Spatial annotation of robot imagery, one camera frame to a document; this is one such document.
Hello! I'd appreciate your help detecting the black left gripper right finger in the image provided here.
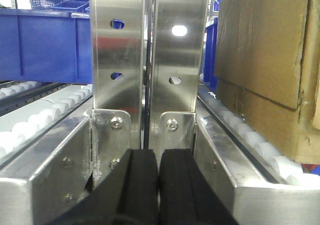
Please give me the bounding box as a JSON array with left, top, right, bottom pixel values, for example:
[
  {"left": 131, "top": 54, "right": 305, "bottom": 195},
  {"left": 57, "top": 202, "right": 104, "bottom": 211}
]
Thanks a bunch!
[{"left": 159, "top": 149, "right": 237, "bottom": 225}]

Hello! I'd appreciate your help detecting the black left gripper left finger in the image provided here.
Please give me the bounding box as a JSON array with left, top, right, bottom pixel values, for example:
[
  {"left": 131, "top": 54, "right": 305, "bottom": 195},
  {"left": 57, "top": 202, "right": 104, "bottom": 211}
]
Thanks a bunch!
[{"left": 51, "top": 149, "right": 158, "bottom": 225}]

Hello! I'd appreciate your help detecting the brown cardboard carton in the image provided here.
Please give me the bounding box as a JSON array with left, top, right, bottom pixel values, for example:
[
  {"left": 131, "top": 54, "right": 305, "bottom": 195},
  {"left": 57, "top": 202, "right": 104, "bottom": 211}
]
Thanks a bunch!
[{"left": 214, "top": 0, "right": 320, "bottom": 164}]

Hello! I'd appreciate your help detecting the left steel shelf upright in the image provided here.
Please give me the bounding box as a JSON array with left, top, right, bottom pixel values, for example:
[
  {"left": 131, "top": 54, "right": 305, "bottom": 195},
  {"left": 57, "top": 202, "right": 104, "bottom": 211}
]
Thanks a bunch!
[{"left": 89, "top": 0, "right": 146, "bottom": 151}]

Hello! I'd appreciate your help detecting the steel shelf upright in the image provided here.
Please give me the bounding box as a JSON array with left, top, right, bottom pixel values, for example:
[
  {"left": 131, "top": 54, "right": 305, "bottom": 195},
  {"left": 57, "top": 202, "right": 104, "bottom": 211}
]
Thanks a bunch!
[
  {"left": 89, "top": 0, "right": 146, "bottom": 151},
  {"left": 149, "top": 0, "right": 208, "bottom": 155}
]

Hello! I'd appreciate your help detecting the right steel shelf upright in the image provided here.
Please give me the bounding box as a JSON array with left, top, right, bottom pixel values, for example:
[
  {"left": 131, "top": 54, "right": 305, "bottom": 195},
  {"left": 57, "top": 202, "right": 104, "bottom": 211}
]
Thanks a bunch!
[{"left": 149, "top": 0, "right": 208, "bottom": 155}]

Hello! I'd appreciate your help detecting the right white roller track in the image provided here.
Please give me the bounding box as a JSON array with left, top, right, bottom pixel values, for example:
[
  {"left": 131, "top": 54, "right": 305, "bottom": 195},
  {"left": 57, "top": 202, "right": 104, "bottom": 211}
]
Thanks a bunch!
[{"left": 197, "top": 85, "right": 320, "bottom": 189}]

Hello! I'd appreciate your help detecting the white roller track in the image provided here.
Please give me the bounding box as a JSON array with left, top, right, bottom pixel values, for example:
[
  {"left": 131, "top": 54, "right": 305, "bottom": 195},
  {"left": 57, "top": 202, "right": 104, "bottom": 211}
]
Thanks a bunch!
[
  {"left": 197, "top": 85, "right": 320, "bottom": 189},
  {"left": 0, "top": 84, "right": 93, "bottom": 157}
]

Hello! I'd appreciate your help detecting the left white roller track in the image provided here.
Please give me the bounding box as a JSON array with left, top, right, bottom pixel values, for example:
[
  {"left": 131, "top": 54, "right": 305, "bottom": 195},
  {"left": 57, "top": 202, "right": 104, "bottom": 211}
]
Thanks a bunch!
[{"left": 0, "top": 84, "right": 93, "bottom": 157}]

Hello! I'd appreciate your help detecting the blue bin behind uprights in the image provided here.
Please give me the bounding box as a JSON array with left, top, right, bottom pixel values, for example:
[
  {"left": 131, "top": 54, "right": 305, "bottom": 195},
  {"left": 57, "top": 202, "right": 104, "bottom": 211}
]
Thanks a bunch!
[{"left": 203, "top": 17, "right": 218, "bottom": 92}]

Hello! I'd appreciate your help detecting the large blue plastic bin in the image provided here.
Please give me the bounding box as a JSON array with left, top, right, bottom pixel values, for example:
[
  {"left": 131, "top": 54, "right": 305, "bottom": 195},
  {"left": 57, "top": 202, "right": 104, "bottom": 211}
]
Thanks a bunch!
[{"left": 0, "top": 8, "right": 92, "bottom": 84}]

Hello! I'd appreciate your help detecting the right steel shelf rail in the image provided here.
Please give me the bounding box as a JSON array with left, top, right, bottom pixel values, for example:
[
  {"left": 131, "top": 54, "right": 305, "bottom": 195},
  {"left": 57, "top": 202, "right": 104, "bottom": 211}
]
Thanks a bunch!
[{"left": 194, "top": 100, "right": 320, "bottom": 225}]

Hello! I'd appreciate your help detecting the steel shelf rail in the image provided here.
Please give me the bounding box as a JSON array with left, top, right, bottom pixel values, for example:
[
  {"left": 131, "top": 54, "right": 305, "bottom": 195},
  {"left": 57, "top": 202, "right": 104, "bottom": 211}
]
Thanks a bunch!
[
  {"left": 0, "top": 106, "right": 91, "bottom": 225},
  {"left": 194, "top": 100, "right": 320, "bottom": 225}
]

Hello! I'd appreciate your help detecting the left steel shelf rail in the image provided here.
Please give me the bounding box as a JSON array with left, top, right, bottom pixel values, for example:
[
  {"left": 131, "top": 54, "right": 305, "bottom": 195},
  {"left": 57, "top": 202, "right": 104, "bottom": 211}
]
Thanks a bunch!
[{"left": 0, "top": 106, "right": 91, "bottom": 225}]

